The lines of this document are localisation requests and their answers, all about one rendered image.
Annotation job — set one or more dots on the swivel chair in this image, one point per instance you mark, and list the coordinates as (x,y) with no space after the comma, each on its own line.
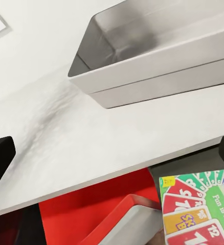
(124,210)

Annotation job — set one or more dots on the board game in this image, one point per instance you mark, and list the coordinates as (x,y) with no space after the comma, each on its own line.
(193,208)

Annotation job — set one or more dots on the toy box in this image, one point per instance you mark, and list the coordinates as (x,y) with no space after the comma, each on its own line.
(143,49)

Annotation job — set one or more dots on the desk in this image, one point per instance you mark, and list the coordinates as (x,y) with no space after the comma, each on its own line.
(66,141)

